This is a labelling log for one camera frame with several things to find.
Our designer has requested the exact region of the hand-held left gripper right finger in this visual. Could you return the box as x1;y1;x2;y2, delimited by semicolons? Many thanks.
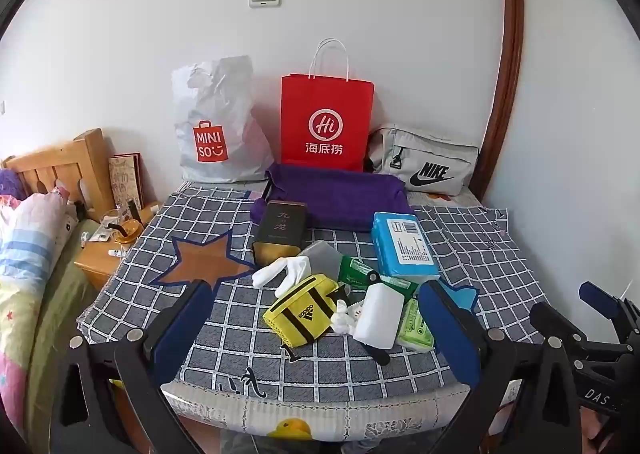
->
417;280;583;454

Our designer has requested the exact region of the red paper bag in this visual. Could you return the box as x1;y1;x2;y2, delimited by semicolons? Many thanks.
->
280;38;375;173

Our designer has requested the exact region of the brown hardcover book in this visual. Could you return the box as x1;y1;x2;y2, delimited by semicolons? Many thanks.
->
109;152;148;209

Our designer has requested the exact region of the dark green packet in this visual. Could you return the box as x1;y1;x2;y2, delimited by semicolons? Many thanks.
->
337;256;421;297

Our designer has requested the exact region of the wooden headboard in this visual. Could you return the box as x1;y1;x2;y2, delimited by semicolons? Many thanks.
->
2;129;116;222

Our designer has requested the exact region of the wooden nightstand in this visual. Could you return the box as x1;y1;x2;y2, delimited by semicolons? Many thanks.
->
75;206;161;292

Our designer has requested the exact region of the yellow zip pouch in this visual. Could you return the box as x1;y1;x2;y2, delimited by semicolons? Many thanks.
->
263;274;346;350

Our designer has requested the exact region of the blue tissue pack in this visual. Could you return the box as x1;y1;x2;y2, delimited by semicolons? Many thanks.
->
371;212;441;287

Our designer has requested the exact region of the purple towel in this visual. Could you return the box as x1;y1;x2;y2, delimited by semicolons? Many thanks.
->
250;163;416;233

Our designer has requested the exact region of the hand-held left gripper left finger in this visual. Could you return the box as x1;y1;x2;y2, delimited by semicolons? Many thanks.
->
50;279;221;454

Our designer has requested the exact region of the white plastic shopping bag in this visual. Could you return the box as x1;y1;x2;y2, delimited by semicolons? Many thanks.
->
171;55;275;183

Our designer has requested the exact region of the translucent white drawstring pouch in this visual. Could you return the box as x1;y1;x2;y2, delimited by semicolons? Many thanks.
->
299;240;346;279

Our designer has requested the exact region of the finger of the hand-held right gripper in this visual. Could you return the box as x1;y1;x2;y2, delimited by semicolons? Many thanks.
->
529;301;626;360
579;281;640;350

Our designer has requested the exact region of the white foam block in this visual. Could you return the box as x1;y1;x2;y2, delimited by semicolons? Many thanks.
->
352;281;405;350

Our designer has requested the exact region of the light green packet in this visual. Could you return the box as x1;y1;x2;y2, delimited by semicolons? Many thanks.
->
397;299;436;351

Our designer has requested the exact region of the grey checked blanket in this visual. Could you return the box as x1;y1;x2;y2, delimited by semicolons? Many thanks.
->
77;184;546;435

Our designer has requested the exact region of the brown wooden door frame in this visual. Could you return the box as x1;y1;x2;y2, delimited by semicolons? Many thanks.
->
470;0;526;199

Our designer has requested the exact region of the floral quilt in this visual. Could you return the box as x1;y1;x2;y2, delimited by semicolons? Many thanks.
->
0;186;81;435

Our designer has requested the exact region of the grey waist bag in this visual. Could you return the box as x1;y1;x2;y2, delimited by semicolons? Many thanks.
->
367;124;481;195

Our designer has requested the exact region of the black tea box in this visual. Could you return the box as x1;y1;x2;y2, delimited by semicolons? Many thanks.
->
251;201;308;267

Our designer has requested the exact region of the white glove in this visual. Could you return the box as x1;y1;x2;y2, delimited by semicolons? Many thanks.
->
251;256;313;297

